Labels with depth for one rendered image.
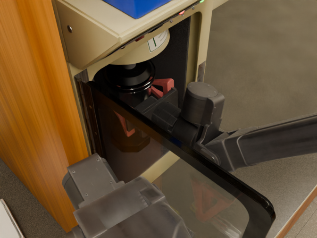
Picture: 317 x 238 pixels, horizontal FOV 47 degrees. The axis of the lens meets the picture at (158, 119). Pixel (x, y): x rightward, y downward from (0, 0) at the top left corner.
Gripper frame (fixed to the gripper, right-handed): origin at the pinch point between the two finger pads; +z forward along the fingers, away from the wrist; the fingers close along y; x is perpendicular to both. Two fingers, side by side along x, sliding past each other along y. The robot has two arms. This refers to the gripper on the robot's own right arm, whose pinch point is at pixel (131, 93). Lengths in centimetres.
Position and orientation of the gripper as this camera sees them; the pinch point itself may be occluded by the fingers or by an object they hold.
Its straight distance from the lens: 79.3
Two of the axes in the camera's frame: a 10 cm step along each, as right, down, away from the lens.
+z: -7.1, -4.8, 5.1
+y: -7.0, 5.4, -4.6
